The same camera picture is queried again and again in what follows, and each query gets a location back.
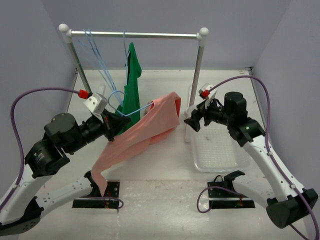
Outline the empty blue wire hanger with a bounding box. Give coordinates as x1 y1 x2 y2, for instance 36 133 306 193
83 29 117 91

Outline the pink t shirt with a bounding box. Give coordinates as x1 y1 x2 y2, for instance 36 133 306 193
91 92 181 196

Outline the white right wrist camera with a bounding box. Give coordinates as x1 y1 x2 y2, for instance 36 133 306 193
198 83 217 108

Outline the blue hanger of green shirt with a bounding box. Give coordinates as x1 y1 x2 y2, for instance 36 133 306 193
122 30 130 67

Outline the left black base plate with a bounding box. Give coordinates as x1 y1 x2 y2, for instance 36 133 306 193
72 181 123 210

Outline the blue hanger of pink shirt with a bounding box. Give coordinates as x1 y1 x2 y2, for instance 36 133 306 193
107 90 154 117

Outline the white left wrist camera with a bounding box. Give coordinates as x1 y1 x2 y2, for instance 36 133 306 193
83 92 108 119

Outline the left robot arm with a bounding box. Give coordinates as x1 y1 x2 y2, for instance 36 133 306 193
0 110 131 236

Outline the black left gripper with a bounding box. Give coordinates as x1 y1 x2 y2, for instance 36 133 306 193
67 107 132 153

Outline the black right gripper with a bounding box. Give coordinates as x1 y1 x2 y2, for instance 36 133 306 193
184 94 234 132

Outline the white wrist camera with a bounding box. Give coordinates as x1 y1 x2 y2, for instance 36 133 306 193
83 92 108 119
198 83 217 108

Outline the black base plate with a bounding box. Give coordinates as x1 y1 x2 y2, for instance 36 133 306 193
72 181 123 210
208 188 256 210

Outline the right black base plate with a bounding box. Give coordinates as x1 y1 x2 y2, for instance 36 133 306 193
208 188 256 210

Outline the clear plastic tray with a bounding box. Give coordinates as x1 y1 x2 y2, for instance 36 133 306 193
185 119 254 173

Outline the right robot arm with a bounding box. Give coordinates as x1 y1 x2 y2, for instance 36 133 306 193
184 91 319 229

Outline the white metal clothes rack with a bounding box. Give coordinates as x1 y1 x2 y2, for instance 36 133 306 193
58 23 209 106

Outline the green t shirt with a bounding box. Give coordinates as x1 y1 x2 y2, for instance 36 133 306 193
117 42 142 114

